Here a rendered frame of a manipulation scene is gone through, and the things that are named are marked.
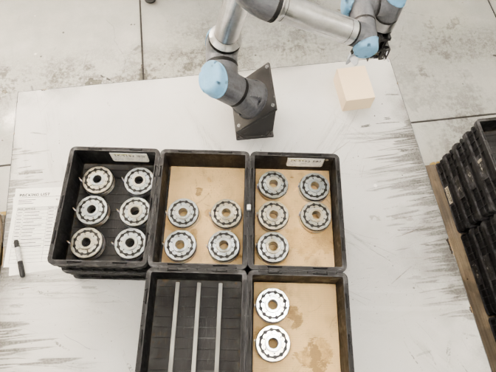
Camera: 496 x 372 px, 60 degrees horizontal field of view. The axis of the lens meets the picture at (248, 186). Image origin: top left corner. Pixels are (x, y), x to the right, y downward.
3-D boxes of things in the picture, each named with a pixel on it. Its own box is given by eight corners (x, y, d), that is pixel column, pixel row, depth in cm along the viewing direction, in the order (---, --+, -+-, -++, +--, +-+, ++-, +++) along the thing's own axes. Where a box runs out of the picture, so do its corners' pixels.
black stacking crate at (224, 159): (166, 164, 156) (161, 150, 145) (249, 167, 156) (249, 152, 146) (154, 274, 140) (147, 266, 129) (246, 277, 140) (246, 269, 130)
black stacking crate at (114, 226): (83, 162, 155) (71, 147, 145) (165, 164, 156) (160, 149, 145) (61, 271, 140) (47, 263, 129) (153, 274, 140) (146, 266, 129)
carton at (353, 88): (333, 80, 186) (336, 69, 179) (360, 77, 187) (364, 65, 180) (342, 111, 179) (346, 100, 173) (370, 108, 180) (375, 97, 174)
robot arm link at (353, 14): (348, 13, 129) (384, 13, 130) (344, -16, 133) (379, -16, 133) (342, 31, 137) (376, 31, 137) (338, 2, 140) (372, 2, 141)
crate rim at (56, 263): (73, 149, 147) (70, 145, 145) (162, 151, 147) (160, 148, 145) (49, 266, 131) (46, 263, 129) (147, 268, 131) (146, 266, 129)
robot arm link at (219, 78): (223, 111, 159) (195, 97, 150) (222, 79, 164) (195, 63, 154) (246, 99, 152) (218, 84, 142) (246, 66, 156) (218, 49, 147)
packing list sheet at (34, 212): (10, 190, 162) (9, 189, 162) (73, 182, 164) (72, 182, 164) (2, 276, 150) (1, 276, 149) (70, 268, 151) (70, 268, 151)
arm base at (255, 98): (235, 94, 172) (218, 84, 165) (264, 74, 163) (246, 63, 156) (240, 125, 166) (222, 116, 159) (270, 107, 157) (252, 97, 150)
